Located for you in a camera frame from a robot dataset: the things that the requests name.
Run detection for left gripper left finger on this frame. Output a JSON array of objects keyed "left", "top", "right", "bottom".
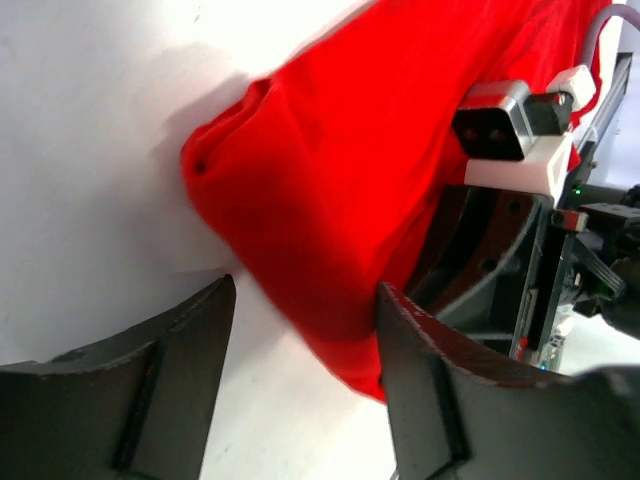
[{"left": 1, "top": 276, "right": 236, "bottom": 479}]

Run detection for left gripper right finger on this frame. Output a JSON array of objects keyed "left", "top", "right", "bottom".
[{"left": 376, "top": 283, "right": 639, "bottom": 479}]

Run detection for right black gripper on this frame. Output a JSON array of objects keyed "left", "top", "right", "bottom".
[{"left": 404, "top": 185, "right": 553, "bottom": 358}]

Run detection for red t shirt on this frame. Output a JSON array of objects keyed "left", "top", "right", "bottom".
[{"left": 181, "top": 1, "right": 603, "bottom": 401}]

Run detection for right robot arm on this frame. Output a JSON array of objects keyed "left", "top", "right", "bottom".
[{"left": 405, "top": 186, "right": 639, "bottom": 369}]

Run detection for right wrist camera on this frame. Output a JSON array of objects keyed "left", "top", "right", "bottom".
[{"left": 452, "top": 65, "right": 596, "bottom": 203}]

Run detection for aluminium side rail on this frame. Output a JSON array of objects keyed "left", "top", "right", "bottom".
[{"left": 579, "top": 52, "right": 634, "bottom": 172}]

